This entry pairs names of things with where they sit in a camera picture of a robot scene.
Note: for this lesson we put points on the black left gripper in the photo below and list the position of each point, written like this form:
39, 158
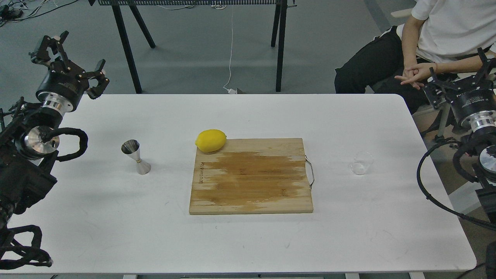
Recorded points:
62, 90

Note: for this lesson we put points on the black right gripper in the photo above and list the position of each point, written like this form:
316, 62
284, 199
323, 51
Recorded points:
472, 102

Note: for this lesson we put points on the steel double jigger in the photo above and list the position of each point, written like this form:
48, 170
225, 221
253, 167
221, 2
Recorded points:
132, 149

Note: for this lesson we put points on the clear glass cup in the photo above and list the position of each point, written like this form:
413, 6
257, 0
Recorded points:
362, 162

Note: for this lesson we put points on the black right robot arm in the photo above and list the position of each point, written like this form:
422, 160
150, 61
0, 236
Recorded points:
474, 160

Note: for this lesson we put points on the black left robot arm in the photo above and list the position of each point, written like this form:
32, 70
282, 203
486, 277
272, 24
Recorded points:
32, 141

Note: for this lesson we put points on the person's clasped hands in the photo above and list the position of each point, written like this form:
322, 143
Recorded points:
416, 74

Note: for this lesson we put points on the office chair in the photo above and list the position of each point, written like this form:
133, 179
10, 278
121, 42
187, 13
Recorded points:
439, 105

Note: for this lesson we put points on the seated person white shirt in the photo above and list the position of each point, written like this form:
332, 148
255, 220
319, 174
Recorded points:
447, 32

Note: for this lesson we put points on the yellow lemon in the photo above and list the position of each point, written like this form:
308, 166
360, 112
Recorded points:
210, 140

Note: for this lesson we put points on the wooden cutting board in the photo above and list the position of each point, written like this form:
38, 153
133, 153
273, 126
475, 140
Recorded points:
252, 176

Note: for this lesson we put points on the black metal frame table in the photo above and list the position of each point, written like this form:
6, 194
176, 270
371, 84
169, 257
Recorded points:
172, 42

